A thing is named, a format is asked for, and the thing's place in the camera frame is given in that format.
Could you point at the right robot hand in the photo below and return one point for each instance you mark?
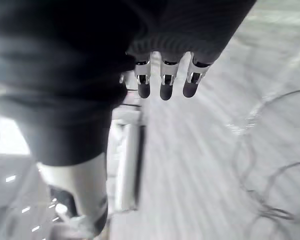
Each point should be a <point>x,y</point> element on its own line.
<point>72,62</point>

